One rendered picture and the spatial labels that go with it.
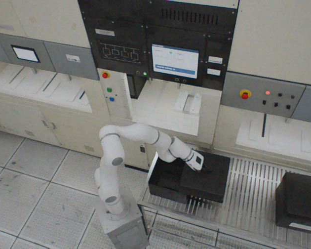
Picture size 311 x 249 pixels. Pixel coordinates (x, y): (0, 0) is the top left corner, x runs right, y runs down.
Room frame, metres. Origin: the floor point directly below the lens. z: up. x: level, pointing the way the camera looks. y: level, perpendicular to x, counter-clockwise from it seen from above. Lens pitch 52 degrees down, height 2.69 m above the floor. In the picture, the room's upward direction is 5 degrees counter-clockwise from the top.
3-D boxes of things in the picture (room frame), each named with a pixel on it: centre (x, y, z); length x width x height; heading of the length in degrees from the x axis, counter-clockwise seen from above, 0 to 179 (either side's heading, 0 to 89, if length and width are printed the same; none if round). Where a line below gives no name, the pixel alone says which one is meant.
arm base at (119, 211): (0.79, 0.34, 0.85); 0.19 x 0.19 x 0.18
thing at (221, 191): (0.87, -0.29, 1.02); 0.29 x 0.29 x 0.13; 70
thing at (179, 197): (0.95, -0.08, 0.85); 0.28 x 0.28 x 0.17; 68
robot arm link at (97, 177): (0.82, 0.35, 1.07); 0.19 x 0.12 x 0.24; 17
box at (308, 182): (0.66, -0.91, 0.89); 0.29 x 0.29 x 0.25; 72
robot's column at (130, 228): (0.79, 0.34, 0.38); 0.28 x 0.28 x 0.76; 24
